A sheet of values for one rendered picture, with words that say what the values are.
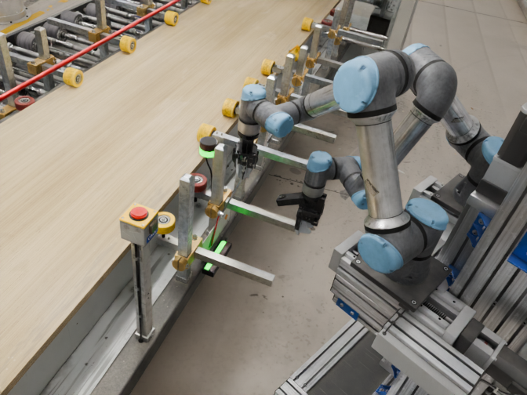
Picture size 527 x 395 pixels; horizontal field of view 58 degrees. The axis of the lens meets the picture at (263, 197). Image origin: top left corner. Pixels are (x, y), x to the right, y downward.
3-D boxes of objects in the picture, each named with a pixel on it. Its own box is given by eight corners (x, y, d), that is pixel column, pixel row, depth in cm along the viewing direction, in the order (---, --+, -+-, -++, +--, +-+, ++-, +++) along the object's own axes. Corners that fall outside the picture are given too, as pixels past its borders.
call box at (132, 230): (158, 232, 125) (158, 210, 120) (144, 250, 120) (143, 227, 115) (135, 223, 126) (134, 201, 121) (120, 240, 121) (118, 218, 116)
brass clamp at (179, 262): (203, 248, 172) (204, 238, 168) (186, 273, 162) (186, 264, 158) (188, 242, 173) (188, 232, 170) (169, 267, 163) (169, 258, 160)
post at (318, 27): (306, 103, 285) (323, 24, 254) (304, 106, 282) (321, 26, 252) (300, 102, 286) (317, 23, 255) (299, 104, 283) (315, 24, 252)
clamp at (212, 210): (230, 199, 188) (232, 190, 185) (216, 220, 178) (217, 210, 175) (217, 194, 189) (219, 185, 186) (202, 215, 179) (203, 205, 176)
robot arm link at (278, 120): (305, 110, 143) (281, 94, 149) (277, 120, 137) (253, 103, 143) (300, 132, 148) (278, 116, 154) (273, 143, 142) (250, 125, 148)
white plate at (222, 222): (230, 220, 196) (231, 201, 190) (201, 262, 177) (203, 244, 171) (228, 219, 196) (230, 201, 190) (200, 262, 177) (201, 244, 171)
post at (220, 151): (218, 241, 194) (228, 143, 163) (214, 247, 191) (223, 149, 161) (210, 239, 195) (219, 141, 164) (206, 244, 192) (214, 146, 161)
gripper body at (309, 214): (316, 228, 169) (323, 203, 161) (293, 220, 171) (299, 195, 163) (321, 215, 175) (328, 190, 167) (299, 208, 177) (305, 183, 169)
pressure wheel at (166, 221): (170, 231, 174) (170, 208, 166) (178, 246, 169) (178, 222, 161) (149, 237, 170) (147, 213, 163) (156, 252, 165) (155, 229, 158)
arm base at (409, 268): (437, 268, 143) (449, 244, 137) (411, 294, 134) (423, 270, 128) (394, 239, 150) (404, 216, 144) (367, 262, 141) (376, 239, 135)
